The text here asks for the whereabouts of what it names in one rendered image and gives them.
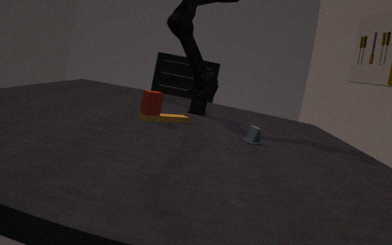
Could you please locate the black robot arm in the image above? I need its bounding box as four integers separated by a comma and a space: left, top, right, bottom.
167, 0, 239, 116

